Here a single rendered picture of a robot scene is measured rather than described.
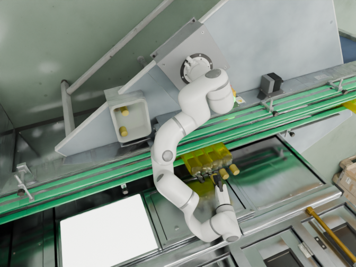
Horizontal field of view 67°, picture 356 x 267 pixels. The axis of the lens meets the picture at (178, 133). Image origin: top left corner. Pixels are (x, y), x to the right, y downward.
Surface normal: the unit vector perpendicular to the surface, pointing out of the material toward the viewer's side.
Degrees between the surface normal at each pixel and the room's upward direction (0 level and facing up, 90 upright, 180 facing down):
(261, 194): 90
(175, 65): 4
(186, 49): 4
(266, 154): 90
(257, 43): 0
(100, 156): 90
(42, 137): 90
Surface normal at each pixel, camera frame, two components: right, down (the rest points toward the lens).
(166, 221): -0.06, -0.75
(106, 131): 0.36, 0.60
